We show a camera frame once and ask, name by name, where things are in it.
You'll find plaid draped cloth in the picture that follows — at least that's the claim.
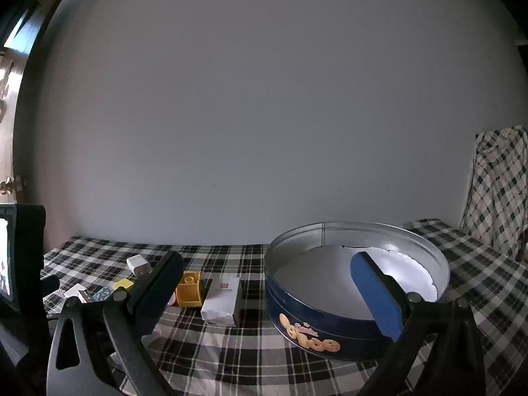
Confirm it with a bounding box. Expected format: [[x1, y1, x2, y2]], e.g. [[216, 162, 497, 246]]
[[460, 126, 528, 262]]

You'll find brown wooden door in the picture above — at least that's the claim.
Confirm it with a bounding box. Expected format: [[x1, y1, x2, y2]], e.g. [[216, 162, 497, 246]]
[[0, 0, 73, 211]]

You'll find white box with red label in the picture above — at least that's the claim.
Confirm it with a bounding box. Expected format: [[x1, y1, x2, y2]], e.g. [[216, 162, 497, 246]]
[[201, 276, 244, 327]]

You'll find white paper liner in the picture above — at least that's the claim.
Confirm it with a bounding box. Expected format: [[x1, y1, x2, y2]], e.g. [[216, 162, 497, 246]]
[[270, 244, 438, 310]]

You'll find white power adapter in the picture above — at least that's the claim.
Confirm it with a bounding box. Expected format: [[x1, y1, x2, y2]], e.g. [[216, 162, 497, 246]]
[[126, 256, 153, 277]]

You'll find brass door knob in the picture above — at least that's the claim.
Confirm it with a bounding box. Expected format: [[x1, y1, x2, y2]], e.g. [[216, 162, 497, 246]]
[[0, 175, 27, 196]]

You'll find teal bear toy block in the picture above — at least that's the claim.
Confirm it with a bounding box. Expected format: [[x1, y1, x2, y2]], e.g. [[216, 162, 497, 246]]
[[78, 286, 114, 304]]

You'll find blue round cookie tin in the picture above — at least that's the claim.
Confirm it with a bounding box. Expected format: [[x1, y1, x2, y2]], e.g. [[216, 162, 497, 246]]
[[264, 220, 451, 361]]

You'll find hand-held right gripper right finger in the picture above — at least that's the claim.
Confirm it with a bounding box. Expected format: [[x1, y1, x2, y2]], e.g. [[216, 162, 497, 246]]
[[350, 251, 487, 396]]

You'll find yellow toy block with face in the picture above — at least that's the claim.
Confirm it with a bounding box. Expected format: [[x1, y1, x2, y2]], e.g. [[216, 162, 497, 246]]
[[176, 271, 206, 308]]

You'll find plaid tablecloth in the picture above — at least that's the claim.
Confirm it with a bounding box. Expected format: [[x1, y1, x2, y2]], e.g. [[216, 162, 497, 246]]
[[39, 218, 528, 396]]

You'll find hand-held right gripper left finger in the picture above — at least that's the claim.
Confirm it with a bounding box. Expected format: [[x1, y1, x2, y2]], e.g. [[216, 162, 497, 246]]
[[47, 249, 184, 396]]

